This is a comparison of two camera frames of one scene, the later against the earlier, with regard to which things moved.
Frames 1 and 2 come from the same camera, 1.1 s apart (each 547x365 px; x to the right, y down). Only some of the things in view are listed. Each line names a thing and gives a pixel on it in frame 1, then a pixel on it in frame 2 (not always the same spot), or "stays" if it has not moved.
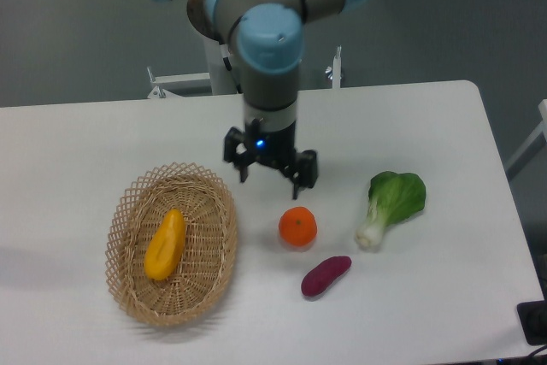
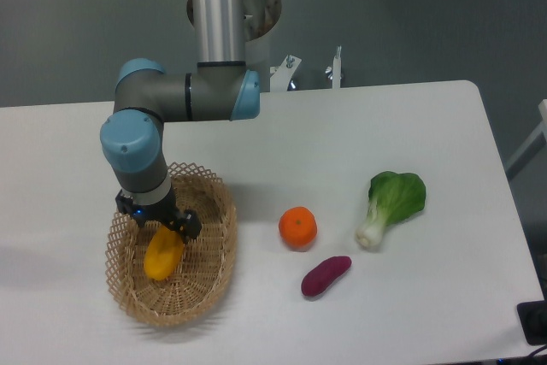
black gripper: x=272 y=145 -> x=188 y=224
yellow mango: x=166 y=246 stays
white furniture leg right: x=540 y=132 stays
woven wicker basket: x=207 y=207 stays
